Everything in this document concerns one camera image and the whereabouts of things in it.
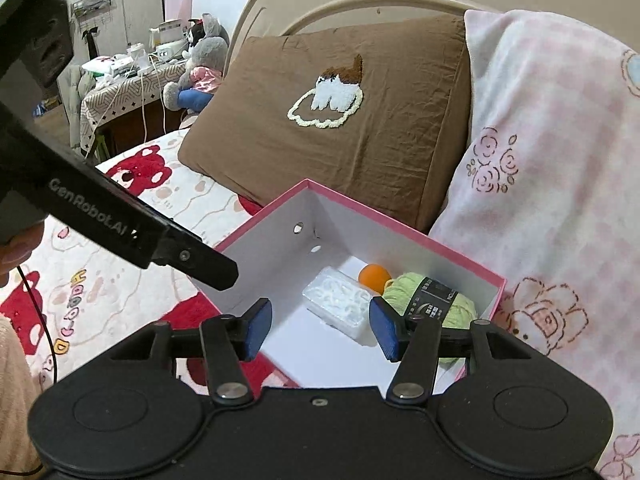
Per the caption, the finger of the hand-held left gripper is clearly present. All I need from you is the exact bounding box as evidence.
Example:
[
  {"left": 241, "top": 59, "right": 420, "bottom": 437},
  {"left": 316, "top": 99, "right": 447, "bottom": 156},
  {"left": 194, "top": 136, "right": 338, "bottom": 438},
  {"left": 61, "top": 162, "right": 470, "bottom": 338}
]
[{"left": 150, "top": 219, "right": 240, "bottom": 292}]

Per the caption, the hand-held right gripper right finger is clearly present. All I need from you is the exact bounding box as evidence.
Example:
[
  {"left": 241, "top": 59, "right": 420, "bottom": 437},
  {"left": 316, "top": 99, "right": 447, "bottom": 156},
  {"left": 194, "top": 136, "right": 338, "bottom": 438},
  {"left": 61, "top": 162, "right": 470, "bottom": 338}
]
[{"left": 368, "top": 296, "right": 534, "bottom": 406}]

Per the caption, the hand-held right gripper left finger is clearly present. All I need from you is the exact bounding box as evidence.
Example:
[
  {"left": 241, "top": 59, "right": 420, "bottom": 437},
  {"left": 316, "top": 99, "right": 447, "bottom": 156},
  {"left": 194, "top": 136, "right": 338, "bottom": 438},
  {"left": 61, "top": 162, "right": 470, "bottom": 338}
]
[{"left": 107, "top": 297, "right": 274, "bottom": 406}]

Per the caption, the orange ball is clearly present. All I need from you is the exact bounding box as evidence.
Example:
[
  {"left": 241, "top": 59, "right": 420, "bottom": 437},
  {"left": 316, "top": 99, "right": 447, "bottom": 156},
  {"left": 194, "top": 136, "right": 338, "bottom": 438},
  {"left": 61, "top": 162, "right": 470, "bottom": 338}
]
[{"left": 358, "top": 264, "right": 393, "bottom": 294}]

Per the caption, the clear floss pick box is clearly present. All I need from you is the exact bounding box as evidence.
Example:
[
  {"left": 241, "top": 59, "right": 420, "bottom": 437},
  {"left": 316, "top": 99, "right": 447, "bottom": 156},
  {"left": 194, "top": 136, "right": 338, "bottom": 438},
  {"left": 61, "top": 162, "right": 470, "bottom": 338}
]
[{"left": 302, "top": 266, "right": 374, "bottom": 344}]

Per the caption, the green yarn ball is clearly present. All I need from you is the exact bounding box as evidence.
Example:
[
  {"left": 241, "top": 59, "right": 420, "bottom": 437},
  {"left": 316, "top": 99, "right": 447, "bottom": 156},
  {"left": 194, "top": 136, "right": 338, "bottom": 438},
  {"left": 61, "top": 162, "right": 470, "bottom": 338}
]
[{"left": 382, "top": 271, "right": 482, "bottom": 363}]

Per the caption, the pink cardboard box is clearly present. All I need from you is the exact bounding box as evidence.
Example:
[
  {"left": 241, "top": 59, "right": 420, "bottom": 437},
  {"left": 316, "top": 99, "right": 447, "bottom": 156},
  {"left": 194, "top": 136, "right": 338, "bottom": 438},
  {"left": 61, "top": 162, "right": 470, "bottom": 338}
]
[{"left": 192, "top": 178, "right": 508, "bottom": 389}]

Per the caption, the person's left forearm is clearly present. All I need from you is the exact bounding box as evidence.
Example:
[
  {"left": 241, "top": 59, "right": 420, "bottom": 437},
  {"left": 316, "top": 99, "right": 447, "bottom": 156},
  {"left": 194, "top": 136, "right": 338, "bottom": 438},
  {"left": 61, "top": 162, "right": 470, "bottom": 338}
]
[{"left": 0, "top": 317, "right": 44, "bottom": 480}]

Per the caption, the person's left hand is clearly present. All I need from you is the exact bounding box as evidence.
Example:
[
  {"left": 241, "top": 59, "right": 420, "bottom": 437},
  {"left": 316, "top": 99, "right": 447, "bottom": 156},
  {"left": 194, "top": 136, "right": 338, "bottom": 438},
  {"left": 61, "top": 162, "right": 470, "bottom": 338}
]
[{"left": 0, "top": 222, "right": 47, "bottom": 282}]

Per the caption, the table with patterned cloth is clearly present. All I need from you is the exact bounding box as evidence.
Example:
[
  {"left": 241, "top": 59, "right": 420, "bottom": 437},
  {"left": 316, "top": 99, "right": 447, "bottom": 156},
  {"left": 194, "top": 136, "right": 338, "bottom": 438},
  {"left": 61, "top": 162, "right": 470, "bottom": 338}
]
[{"left": 79, "top": 59, "right": 190, "bottom": 157}]

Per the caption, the red bear printed bed sheet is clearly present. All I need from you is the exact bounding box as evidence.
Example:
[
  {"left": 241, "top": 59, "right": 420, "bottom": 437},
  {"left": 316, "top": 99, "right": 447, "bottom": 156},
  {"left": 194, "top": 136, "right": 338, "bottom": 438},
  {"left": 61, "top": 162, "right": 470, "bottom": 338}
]
[{"left": 0, "top": 127, "right": 302, "bottom": 398}]

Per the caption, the brown embroidered pillow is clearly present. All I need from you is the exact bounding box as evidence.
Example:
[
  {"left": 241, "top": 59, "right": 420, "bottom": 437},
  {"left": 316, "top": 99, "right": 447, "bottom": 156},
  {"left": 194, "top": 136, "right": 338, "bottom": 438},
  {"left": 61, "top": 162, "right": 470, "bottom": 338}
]
[{"left": 177, "top": 14, "right": 472, "bottom": 234}]

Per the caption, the white table appliance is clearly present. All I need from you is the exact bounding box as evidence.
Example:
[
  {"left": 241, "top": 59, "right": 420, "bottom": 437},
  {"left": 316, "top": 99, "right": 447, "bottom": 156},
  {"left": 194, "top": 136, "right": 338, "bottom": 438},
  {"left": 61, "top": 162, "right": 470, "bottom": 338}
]
[{"left": 149, "top": 19, "right": 189, "bottom": 62}]

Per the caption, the grey plush toy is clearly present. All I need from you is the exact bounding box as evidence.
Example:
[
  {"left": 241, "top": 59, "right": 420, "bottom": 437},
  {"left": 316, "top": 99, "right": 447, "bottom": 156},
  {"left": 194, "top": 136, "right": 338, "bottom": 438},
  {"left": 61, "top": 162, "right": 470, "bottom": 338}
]
[{"left": 162, "top": 12, "right": 231, "bottom": 114}]

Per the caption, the black white plush toy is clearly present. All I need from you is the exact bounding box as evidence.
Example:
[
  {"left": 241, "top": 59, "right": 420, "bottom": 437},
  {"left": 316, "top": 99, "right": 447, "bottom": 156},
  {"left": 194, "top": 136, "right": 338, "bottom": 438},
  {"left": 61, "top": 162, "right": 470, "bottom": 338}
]
[{"left": 185, "top": 17, "right": 209, "bottom": 50}]

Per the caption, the white cable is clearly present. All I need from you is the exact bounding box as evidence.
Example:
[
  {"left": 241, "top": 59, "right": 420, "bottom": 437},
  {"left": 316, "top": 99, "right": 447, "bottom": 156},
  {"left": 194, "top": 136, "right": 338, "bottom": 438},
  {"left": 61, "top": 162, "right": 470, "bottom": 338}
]
[{"left": 89, "top": 54, "right": 170, "bottom": 157}]

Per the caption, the black cable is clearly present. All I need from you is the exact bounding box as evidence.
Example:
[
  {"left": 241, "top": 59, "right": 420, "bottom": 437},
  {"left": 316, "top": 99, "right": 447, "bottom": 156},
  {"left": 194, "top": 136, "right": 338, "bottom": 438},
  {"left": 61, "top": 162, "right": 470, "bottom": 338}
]
[{"left": 16, "top": 264, "right": 60, "bottom": 383}]

